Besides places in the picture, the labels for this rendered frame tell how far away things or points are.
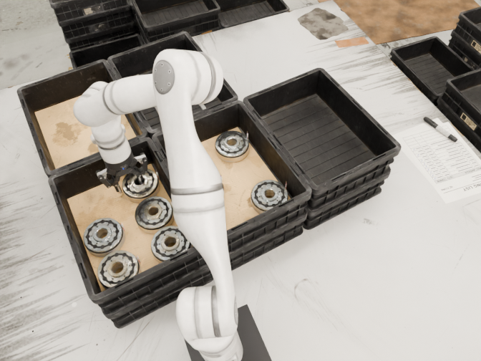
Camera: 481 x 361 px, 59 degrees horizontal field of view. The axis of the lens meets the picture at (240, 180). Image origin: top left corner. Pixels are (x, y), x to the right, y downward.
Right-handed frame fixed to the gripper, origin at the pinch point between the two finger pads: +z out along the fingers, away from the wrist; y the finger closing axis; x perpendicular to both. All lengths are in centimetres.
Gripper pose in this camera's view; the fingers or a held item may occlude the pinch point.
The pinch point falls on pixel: (129, 183)
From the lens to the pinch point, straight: 124.8
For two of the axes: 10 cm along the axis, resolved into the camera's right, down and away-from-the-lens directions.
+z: 0.2, 5.7, 8.2
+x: -4.6, -7.2, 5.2
